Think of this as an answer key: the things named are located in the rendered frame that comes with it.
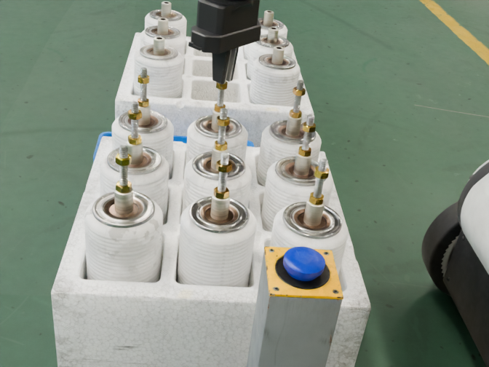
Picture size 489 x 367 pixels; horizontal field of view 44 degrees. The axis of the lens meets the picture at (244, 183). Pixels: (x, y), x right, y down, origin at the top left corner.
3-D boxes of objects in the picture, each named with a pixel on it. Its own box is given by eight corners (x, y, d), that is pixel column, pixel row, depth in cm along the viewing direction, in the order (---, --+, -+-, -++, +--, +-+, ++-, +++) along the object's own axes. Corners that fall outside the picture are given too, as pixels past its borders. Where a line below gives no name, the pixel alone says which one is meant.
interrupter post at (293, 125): (300, 132, 98) (303, 113, 96) (298, 139, 96) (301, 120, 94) (285, 129, 98) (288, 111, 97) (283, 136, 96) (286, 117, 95)
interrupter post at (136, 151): (132, 156, 87) (132, 135, 85) (146, 162, 86) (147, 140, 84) (122, 163, 85) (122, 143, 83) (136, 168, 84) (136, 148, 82)
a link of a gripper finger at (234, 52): (232, 83, 91) (236, 43, 88) (216, 76, 93) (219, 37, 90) (239, 80, 92) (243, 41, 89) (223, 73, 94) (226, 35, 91)
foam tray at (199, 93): (282, 109, 163) (292, 44, 153) (300, 189, 130) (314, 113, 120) (134, 98, 159) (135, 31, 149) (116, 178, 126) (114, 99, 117)
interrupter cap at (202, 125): (233, 116, 100) (233, 113, 100) (248, 138, 95) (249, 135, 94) (188, 119, 98) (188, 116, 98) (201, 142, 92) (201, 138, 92)
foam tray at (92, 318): (308, 231, 118) (324, 151, 108) (345, 401, 85) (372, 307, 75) (104, 220, 114) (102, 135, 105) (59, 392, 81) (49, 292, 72)
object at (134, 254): (102, 287, 89) (98, 183, 80) (166, 297, 89) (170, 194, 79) (78, 335, 81) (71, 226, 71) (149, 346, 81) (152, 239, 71)
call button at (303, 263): (319, 261, 61) (322, 245, 60) (324, 289, 58) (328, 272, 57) (279, 259, 61) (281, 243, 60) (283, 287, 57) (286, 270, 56)
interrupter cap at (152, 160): (129, 143, 89) (129, 139, 89) (172, 159, 87) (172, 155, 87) (95, 165, 84) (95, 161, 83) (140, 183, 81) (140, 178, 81)
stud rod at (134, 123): (134, 149, 85) (135, 100, 81) (140, 152, 84) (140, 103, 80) (129, 151, 84) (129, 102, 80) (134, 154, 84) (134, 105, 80)
